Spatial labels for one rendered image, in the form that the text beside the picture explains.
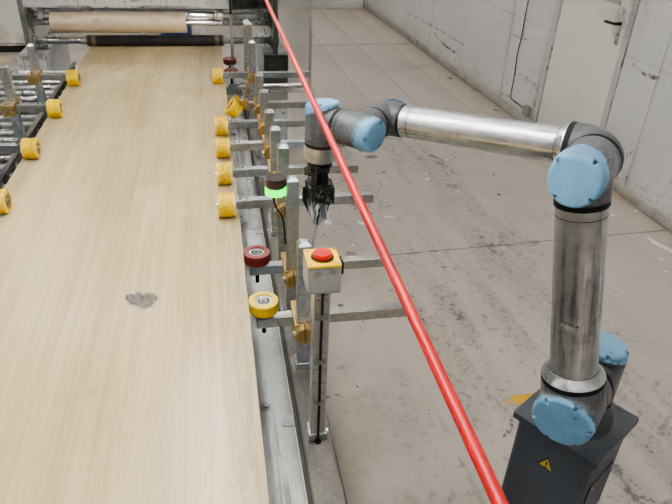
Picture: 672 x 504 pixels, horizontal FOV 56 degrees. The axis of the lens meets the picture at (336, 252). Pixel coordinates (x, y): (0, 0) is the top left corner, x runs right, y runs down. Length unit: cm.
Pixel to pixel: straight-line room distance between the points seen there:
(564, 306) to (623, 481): 130
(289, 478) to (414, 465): 95
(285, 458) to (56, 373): 59
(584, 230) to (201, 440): 90
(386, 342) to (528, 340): 69
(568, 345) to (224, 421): 79
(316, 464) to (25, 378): 69
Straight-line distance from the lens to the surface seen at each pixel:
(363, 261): 197
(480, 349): 306
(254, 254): 190
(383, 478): 245
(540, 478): 202
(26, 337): 171
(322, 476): 154
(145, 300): 172
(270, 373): 190
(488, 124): 159
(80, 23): 429
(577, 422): 163
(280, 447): 170
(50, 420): 147
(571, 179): 137
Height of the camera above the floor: 190
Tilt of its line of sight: 31 degrees down
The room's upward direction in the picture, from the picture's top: 3 degrees clockwise
